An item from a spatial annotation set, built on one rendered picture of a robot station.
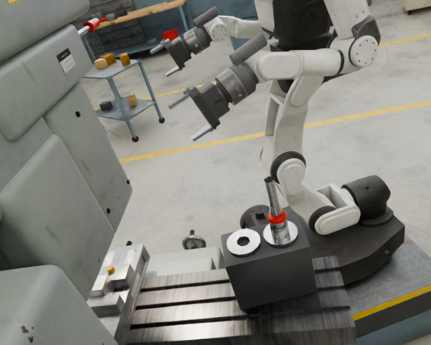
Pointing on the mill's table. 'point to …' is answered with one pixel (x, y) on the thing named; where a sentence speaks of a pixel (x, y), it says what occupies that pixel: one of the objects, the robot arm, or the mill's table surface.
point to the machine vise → (122, 255)
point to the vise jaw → (124, 274)
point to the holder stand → (268, 264)
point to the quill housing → (91, 151)
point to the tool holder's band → (277, 218)
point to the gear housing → (35, 81)
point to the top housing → (24, 24)
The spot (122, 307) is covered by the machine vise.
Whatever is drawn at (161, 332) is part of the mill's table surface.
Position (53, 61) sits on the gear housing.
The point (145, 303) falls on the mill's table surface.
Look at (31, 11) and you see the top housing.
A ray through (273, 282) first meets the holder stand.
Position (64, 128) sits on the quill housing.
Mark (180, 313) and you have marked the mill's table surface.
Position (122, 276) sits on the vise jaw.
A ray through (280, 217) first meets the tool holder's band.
